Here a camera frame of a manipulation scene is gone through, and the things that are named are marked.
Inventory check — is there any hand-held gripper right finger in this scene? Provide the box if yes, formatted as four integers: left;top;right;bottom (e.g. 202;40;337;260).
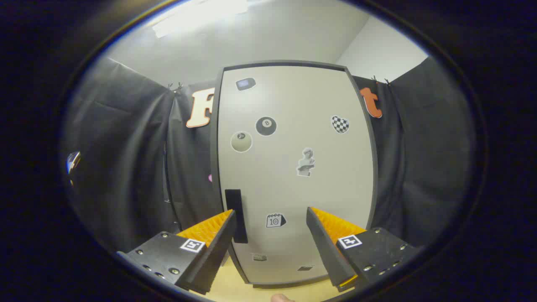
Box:
306;206;422;293

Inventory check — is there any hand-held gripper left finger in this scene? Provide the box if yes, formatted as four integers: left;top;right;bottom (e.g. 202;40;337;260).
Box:
117;209;237;295

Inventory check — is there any black door handle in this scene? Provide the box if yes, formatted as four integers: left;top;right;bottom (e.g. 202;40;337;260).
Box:
225;189;248;244

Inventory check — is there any white cabinet door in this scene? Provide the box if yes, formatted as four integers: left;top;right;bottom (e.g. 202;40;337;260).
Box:
218;66;374;286

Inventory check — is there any grey cabinet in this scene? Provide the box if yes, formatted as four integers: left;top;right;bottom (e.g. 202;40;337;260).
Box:
210;60;379;290

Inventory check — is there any black backdrop cloth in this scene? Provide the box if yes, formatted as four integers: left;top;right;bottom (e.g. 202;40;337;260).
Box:
63;57;474;256

